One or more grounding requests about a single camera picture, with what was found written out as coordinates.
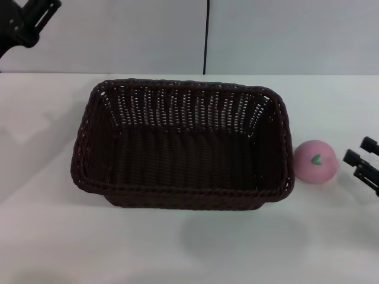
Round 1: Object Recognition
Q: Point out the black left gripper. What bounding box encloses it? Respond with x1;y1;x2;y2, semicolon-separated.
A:
0;0;62;60

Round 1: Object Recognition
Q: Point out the dark brown woven basket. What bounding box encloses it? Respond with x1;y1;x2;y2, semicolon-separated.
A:
69;78;296;212

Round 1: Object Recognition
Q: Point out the pink toy peach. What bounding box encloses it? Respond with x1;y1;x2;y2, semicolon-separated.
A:
293;138;339;185

